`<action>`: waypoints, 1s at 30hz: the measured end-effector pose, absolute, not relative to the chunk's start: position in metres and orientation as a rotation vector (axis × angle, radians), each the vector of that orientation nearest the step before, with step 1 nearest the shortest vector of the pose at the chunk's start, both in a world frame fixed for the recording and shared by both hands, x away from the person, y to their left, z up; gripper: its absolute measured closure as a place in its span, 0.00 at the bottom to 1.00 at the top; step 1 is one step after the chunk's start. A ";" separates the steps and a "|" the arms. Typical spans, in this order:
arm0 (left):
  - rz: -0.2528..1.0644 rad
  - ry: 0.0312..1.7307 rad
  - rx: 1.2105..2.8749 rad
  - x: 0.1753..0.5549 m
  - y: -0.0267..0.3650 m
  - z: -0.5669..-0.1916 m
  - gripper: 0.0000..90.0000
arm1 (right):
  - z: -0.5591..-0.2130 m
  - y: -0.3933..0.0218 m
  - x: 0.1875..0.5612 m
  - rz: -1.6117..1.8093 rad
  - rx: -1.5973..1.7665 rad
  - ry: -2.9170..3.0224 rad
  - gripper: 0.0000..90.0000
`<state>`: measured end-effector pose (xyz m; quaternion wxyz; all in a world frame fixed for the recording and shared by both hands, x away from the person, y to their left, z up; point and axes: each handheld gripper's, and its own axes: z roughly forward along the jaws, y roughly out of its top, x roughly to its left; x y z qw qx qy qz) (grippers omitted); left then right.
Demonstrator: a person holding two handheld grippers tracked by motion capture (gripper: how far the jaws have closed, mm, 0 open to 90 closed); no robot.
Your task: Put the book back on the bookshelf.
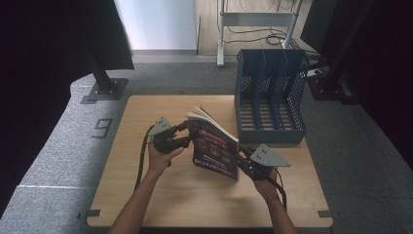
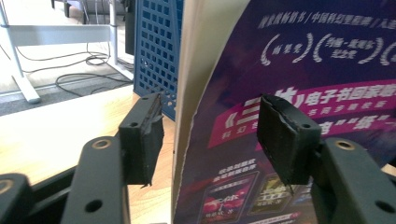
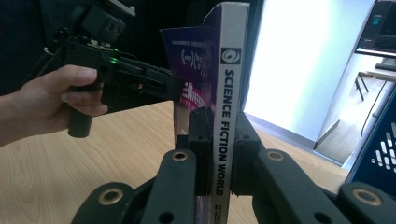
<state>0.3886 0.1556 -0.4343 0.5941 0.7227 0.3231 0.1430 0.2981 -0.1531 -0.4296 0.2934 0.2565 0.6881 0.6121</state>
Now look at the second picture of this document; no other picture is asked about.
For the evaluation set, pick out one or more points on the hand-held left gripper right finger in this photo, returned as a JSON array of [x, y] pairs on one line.
[[286, 143]]

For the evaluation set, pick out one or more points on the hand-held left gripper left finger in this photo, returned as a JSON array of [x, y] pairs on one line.
[[140, 149]]

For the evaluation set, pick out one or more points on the purple paperback book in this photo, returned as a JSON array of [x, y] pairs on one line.
[[280, 68]]

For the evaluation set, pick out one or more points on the blue perforated metal book rack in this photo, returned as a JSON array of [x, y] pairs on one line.
[[157, 46]]

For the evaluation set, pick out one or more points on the dark upright panel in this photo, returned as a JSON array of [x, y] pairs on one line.
[[130, 28]]

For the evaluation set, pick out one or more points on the white metal table frame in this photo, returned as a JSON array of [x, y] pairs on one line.
[[56, 34]]

